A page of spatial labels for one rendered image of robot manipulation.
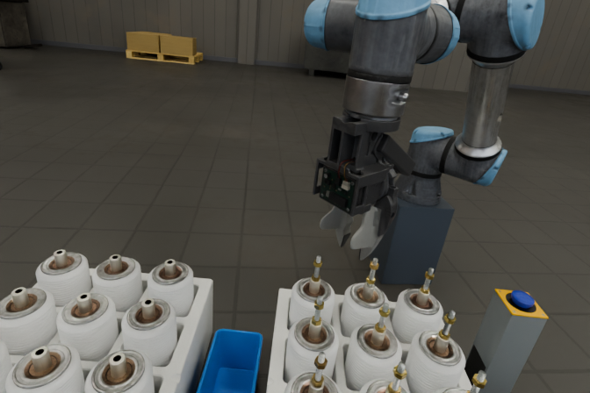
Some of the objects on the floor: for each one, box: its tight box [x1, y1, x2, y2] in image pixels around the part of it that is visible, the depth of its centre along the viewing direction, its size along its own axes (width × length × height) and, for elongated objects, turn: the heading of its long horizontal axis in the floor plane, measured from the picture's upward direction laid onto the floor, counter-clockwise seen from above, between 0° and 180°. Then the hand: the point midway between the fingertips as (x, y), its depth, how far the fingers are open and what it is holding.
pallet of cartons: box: [126, 32, 203, 65], centre depth 600 cm, size 112×76×40 cm
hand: (356, 243), depth 52 cm, fingers open, 3 cm apart
